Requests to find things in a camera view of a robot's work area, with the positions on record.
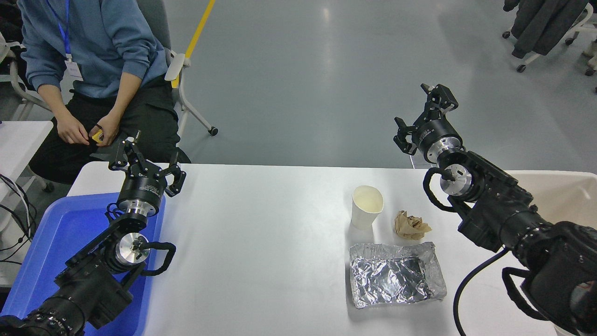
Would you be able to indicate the white side table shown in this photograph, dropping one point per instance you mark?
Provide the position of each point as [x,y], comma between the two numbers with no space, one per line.
[21,140]

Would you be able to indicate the person's left forearm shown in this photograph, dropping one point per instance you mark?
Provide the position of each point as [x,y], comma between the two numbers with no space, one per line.
[125,95]

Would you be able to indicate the person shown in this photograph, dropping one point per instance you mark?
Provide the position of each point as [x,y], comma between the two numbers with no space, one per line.
[102,42]

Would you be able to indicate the metal floor plate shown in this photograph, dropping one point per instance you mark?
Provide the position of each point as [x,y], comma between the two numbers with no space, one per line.
[419,161]

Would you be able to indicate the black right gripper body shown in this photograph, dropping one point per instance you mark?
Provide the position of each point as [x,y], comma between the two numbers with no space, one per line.
[436,131]

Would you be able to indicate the white chair frame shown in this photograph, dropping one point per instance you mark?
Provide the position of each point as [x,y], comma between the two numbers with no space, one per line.
[16,88]

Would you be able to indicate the large pale bin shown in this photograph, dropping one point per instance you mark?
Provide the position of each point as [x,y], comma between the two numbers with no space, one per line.
[564,191]

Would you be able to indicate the silver foil tray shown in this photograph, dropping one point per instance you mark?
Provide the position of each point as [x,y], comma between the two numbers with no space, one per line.
[394,275]

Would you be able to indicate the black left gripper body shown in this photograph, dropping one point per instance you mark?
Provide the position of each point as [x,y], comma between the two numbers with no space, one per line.
[142,189]

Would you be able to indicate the blue plastic tray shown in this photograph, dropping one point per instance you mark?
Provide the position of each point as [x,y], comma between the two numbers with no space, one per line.
[56,233]

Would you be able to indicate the white paper cup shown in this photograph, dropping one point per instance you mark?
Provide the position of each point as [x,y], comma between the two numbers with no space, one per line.
[364,212]

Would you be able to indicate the crumpled tan paper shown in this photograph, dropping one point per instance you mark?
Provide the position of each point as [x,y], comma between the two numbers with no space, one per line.
[410,226]

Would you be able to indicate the person's right hand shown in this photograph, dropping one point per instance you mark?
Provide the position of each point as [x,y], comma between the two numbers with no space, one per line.
[72,129]

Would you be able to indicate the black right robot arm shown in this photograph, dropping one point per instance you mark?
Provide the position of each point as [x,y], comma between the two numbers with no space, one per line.
[499,205]

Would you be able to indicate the dark coat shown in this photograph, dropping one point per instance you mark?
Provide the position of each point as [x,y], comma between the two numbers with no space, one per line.
[543,23]

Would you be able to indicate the white wheeled chair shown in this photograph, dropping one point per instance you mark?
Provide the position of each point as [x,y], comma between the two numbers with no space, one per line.
[578,28]

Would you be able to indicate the person's left hand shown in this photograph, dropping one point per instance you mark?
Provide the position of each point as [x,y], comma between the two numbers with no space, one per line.
[112,126]

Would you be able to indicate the grey chair with white armrest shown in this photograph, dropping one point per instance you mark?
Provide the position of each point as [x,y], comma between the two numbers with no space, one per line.
[179,70]

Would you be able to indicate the small yellow object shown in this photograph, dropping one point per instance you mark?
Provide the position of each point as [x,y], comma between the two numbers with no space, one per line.
[98,136]

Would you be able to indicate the person's right forearm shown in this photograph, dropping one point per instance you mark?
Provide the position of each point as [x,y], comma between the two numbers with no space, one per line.
[52,100]

